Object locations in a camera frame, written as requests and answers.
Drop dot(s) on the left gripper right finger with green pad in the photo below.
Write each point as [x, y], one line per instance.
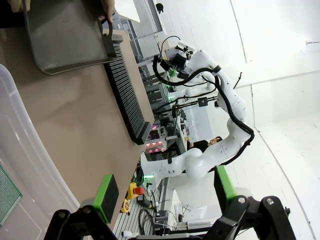
[226, 187]

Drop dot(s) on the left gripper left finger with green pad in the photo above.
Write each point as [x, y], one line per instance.
[106, 197]

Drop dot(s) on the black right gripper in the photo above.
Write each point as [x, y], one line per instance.
[180, 63]

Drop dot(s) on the green PCB board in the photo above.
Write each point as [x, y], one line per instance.
[8, 197]

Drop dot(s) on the black plastic tray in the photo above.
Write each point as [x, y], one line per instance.
[67, 37]

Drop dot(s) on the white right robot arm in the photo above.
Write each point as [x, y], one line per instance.
[200, 160]

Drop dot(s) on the person's left hand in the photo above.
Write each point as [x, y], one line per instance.
[108, 10]

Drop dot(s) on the person's right hand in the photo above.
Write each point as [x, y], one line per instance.
[18, 5]

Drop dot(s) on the yellow tape measure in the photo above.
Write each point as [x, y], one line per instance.
[125, 206]

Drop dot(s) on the yellow emergency stop button box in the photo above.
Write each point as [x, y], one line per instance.
[133, 191]

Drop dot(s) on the person in black shirt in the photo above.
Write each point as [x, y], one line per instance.
[200, 146]

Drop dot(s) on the black slotted PCB rack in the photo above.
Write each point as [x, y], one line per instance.
[127, 87]

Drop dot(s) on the white table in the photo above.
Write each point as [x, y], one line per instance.
[127, 10]

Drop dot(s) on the clear plastic box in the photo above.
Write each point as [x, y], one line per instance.
[30, 162]

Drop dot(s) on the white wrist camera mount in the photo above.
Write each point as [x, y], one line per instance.
[185, 48]

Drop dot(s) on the aluminium frame structure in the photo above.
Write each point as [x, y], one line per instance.
[152, 85]

